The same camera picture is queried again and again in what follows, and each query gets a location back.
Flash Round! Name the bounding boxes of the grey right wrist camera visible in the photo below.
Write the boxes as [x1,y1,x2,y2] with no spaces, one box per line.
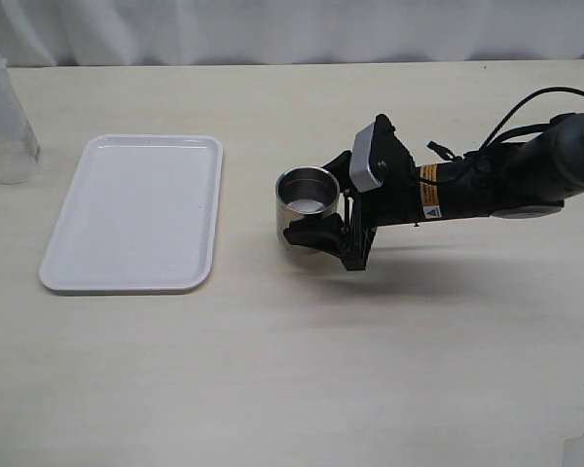
[348,123,383,193]

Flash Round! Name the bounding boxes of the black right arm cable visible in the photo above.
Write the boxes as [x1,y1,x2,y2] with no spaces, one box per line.
[426,86,584,171]

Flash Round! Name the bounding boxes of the stainless steel cup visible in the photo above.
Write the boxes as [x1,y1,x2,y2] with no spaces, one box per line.
[274,165,340,255]

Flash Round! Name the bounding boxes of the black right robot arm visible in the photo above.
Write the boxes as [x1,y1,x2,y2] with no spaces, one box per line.
[275,113,584,270]

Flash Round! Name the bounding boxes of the white curtain backdrop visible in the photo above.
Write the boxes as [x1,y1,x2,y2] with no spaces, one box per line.
[0,1,584,67]

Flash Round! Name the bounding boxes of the white plastic tray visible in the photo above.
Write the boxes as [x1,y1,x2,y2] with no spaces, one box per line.
[39,134,224,295]

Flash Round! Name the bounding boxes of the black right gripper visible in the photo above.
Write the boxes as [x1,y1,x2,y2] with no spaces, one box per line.
[283,114,417,271]

